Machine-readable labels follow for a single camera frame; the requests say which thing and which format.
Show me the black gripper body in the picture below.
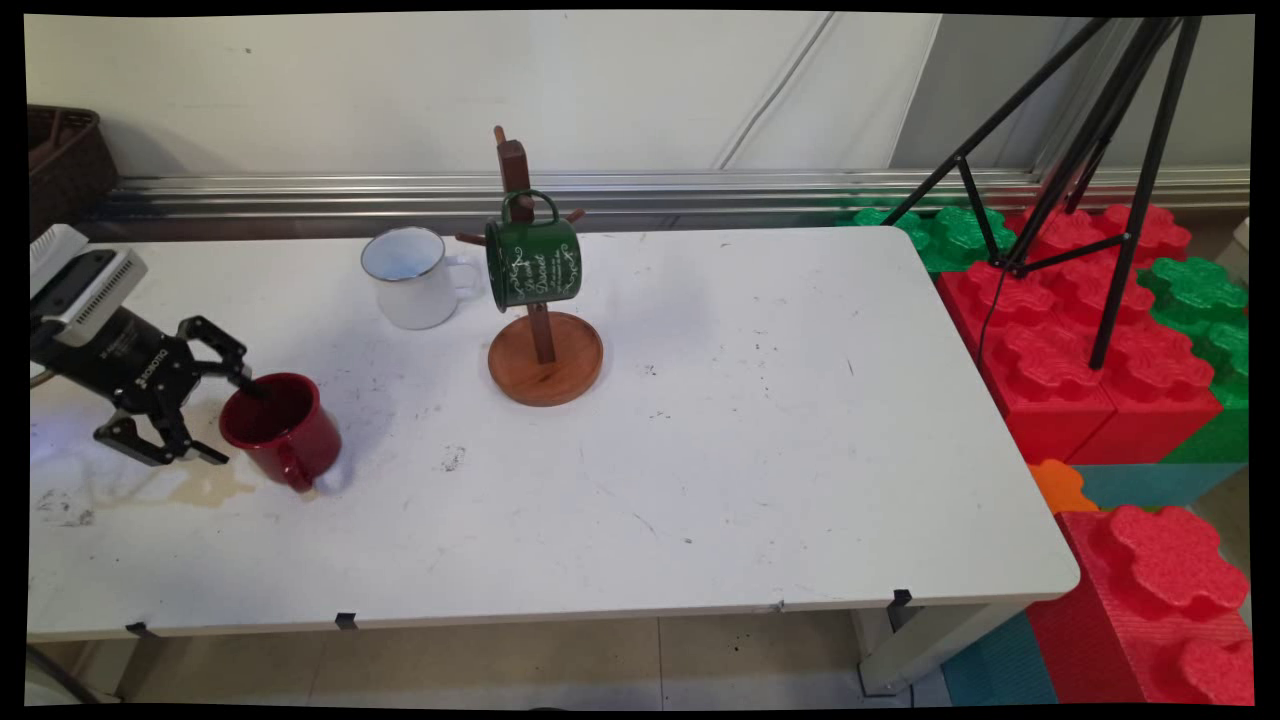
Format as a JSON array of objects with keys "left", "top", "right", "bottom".
[{"left": 30, "top": 305, "right": 203, "bottom": 416}]

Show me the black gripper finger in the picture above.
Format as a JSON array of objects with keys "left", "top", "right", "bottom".
[
  {"left": 177, "top": 315, "right": 267, "bottom": 402},
  {"left": 93, "top": 400, "right": 231, "bottom": 469}
]

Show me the red enamel mug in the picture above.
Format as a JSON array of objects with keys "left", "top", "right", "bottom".
[{"left": 218, "top": 372, "right": 344, "bottom": 494}]

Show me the dark brown wicker basket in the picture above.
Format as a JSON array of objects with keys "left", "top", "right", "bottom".
[{"left": 28, "top": 105, "right": 119, "bottom": 241}]

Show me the wooden mug tree stand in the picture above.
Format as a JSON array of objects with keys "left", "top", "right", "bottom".
[{"left": 455, "top": 125, "right": 605, "bottom": 408}]

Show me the green enamel mug white print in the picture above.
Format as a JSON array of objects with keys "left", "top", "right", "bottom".
[{"left": 485, "top": 190, "right": 584, "bottom": 313}]

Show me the green foam building block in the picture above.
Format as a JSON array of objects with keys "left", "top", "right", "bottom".
[
  {"left": 1138, "top": 255, "right": 1251, "bottom": 464},
  {"left": 835, "top": 195, "right": 1019, "bottom": 273}
]

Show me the white table leg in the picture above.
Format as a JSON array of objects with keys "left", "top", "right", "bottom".
[{"left": 855, "top": 600, "right": 1031, "bottom": 698}]

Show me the red foam building block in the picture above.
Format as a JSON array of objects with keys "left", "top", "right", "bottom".
[
  {"left": 1025, "top": 503, "right": 1256, "bottom": 706},
  {"left": 1040, "top": 200, "right": 1226, "bottom": 466},
  {"left": 935, "top": 205, "right": 1119, "bottom": 466}
]

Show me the orange foam piece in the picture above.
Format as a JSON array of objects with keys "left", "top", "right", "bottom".
[{"left": 1028, "top": 458, "right": 1099, "bottom": 516}]

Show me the teal foam mat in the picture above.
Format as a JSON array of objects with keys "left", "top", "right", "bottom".
[{"left": 1075, "top": 462, "right": 1247, "bottom": 511}]

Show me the black tripod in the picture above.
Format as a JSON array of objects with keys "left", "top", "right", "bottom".
[{"left": 880, "top": 15, "right": 1206, "bottom": 371}]

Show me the white grey wrist camera box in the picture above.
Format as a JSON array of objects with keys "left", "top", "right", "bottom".
[{"left": 30, "top": 224, "right": 149, "bottom": 348}]

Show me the black floor cable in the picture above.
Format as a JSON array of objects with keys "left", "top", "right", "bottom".
[{"left": 25, "top": 645, "right": 101, "bottom": 706}]

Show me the aluminium wall rail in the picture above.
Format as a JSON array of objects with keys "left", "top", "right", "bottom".
[{"left": 100, "top": 168, "right": 1251, "bottom": 217}]

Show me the white wall cable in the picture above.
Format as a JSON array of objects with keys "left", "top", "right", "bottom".
[{"left": 712, "top": 12, "right": 839, "bottom": 171}]

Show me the thin black tripod cable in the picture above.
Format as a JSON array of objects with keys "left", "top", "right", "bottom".
[{"left": 975, "top": 265, "right": 1011, "bottom": 366}]

